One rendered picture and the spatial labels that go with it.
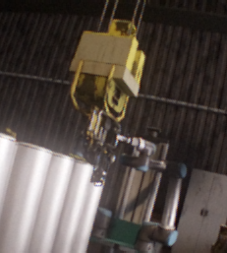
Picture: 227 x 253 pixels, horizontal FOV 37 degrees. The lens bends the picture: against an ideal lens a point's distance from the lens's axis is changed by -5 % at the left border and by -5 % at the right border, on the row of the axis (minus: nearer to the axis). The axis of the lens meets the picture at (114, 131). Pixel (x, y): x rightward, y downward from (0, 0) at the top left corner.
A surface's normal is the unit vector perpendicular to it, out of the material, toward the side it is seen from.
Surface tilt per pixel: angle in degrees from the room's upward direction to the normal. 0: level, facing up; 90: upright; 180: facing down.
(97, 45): 86
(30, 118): 90
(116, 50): 86
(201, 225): 90
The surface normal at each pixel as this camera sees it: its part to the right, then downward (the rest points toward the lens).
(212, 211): -0.27, -0.19
